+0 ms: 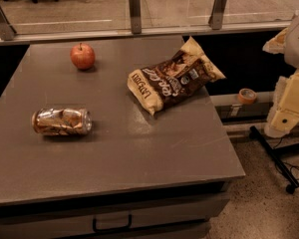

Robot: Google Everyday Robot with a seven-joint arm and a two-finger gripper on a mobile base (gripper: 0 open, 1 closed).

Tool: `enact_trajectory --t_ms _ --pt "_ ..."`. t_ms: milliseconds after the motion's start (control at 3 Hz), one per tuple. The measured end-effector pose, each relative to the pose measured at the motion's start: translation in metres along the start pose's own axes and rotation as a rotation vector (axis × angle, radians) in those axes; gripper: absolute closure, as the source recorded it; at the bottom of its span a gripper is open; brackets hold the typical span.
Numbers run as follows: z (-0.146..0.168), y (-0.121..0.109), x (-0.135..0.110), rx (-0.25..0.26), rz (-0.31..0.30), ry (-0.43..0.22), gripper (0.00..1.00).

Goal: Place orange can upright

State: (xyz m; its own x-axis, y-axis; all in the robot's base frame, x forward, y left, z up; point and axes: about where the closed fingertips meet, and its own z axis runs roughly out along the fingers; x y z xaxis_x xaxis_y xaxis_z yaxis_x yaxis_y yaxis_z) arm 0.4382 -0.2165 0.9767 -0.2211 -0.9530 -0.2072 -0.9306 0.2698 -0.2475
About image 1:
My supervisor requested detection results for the left metal bracket post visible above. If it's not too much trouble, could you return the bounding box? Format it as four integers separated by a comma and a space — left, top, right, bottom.
0, 6, 16, 41

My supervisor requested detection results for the metal bracket post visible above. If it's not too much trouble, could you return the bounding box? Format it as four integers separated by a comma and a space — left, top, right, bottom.
129, 0, 142, 34
0, 6, 16, 41
208, 0, 227, 30

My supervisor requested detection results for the right metal bracket post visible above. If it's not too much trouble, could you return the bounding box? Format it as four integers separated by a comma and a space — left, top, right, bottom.
208, 0, 227, 30

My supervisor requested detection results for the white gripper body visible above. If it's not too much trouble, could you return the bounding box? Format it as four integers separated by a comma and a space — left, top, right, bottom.
284, 10, 299, 69

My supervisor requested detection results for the black floor cable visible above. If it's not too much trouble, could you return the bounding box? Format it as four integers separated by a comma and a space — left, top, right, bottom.
272, 136, 299, 181

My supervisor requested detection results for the orange tape roll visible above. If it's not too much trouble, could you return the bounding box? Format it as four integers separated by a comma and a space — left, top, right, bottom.
238, 88, 257, 105

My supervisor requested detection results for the black drawer handle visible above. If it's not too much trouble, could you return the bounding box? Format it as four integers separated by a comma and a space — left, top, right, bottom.
92, 214, 133, 234

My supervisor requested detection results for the brown chip bag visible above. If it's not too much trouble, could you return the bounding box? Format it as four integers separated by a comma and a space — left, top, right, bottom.
127, 37, 225, 116

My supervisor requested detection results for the black wheeled stand leg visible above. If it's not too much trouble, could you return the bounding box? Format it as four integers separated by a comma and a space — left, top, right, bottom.
249, 126, 299, 194

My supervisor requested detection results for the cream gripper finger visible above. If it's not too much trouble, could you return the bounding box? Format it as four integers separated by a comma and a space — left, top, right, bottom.
262, 28, 287, 54
264, 70, 299, 138

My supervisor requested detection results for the middle metal bracket post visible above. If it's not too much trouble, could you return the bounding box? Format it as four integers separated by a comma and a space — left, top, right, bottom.
129, 0, 142, 34

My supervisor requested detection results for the grey drawer cabinet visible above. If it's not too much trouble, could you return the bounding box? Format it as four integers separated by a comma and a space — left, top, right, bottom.
0, 182, 229, 239

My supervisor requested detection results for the orange soda can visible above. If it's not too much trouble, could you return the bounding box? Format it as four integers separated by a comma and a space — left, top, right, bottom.
32, 108, 92, 136

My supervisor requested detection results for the red apple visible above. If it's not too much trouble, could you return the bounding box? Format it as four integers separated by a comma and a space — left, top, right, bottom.
70, 43, 96, 70

